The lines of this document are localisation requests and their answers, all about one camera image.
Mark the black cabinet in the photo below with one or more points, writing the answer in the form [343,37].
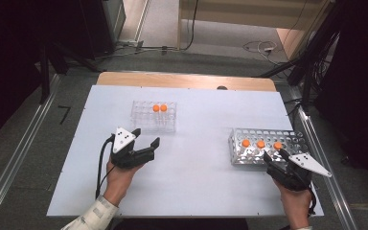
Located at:
[99,25]

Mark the grey power strip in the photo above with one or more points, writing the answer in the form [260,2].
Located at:
[129,43]

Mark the light wooden furniture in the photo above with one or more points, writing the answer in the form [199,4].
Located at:
[252,12]

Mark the metal tube rack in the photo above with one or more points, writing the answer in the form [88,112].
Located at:
[268,134]

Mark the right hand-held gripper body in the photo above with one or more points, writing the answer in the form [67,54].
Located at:
[306,164]

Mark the white board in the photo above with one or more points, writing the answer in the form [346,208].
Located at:
[198,185]

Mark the black metal stand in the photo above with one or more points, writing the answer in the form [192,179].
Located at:
[44,73]

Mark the aluminium floor rail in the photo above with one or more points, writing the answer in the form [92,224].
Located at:
[19,153]
[319,156]

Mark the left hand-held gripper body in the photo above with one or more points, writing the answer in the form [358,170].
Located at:
[123,140]

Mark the person's dark clothing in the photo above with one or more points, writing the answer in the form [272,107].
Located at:
[179,224]

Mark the clear plastic tube rack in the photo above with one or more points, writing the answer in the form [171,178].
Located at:
[143,119]

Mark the person's left hand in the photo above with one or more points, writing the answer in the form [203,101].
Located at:
[119,182]

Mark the person's right hand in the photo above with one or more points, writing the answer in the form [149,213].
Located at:
[295,204]

